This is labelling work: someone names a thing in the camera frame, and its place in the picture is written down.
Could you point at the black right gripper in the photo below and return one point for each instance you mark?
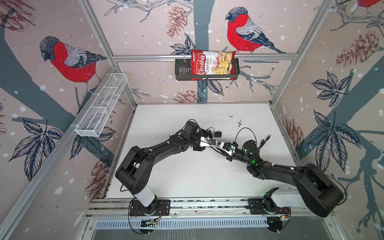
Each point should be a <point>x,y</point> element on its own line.
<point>220,151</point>

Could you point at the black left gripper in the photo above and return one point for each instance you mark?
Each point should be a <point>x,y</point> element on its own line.
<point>198,134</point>

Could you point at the black network switch box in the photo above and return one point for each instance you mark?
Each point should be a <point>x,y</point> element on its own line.
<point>198,148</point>

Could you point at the black power adapter with cord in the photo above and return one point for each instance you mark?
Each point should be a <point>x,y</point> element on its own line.
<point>214,133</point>

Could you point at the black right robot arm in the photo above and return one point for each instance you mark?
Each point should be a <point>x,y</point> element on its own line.
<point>311,189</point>

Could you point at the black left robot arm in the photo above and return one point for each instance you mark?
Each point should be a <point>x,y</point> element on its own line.
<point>135,170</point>

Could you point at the red cassava chips bag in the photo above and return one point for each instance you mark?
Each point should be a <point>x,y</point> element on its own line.
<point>205,63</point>

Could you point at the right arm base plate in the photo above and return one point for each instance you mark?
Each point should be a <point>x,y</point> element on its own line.
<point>261,206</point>

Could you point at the aluminium mounting rail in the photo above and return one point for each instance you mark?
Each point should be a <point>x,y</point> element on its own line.
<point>188,208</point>

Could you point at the black wall basket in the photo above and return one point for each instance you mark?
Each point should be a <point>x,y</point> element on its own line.
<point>183,72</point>

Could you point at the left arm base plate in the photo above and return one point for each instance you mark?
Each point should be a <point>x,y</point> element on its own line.
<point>156,208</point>

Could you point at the white wire mesh shelf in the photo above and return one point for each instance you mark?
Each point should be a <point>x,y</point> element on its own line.
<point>98,113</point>

